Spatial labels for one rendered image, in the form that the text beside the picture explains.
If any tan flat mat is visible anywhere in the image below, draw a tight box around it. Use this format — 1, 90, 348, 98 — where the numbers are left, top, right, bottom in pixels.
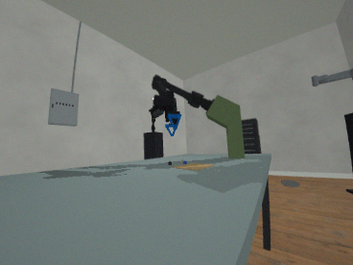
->
174, 163, 214, 171

